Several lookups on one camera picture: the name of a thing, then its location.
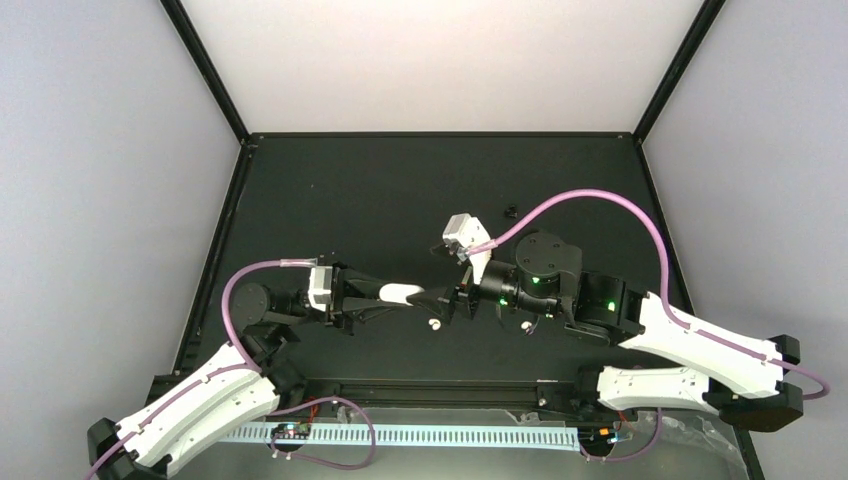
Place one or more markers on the black aluminium rail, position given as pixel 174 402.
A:
pixel 578 403

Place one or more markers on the black frame post left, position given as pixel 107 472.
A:
pixel 184 27

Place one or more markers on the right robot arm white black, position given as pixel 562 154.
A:
pixel 737 378

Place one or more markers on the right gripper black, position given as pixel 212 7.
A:
pixel 441 304

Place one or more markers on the black frame post right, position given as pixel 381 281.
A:
pixel 698 30

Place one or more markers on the small black earbud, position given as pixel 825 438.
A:
pixel 511 212

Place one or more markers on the light blue cable duct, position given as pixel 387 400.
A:
pixel 558 438

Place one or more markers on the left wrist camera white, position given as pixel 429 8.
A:
pixel 320 288

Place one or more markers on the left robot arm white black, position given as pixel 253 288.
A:
pixel 157 442

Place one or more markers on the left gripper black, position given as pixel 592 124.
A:
pixel 359 306

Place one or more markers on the white earbud charging case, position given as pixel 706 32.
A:
pixel 398 293

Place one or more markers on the black frame post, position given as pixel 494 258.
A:
pixel 184 27
pixel 698 30

